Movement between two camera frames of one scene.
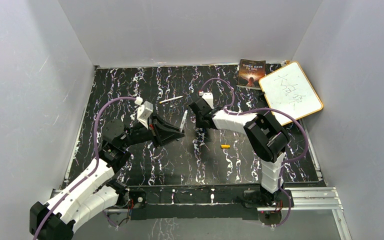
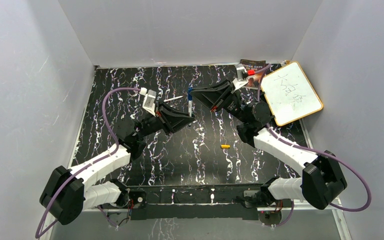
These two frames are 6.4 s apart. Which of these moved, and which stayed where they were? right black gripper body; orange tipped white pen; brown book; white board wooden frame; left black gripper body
Moved: right black gripper body; left black gripper body
Stayed: brown book; orange tipped white pen; white board wooden frame
